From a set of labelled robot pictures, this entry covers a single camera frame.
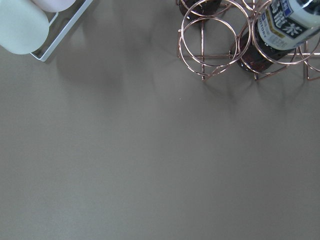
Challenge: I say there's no pink cup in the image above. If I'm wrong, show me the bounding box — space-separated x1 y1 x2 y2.
32 0 76 13

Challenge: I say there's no tea bottle in rack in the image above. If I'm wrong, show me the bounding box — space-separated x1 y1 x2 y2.
253 0 320 61

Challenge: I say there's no mint green cup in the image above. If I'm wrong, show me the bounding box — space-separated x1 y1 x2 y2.
0 0 50 55

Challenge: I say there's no copper wire bottle rack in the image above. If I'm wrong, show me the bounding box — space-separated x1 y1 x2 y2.
175 0 320 82

